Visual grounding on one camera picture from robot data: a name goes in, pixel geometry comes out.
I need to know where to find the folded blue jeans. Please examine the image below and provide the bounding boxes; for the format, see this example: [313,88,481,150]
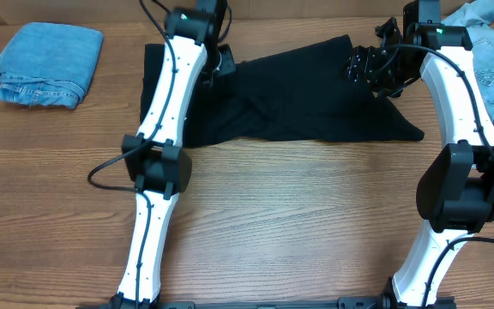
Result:
[0,22,104,109]

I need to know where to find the black t-shirt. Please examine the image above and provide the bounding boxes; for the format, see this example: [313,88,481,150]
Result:
[138,33,426,149]

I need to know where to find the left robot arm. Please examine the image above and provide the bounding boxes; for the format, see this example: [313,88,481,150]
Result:
[109,0,235,308]

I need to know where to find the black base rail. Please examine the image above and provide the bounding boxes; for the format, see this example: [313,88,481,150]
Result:
[77,296,457,309]

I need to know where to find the light blue denim jeans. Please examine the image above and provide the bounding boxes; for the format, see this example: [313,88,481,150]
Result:
[442,0,494,124]

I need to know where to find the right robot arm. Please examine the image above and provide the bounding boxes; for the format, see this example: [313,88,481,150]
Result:
[337,0,494,308]

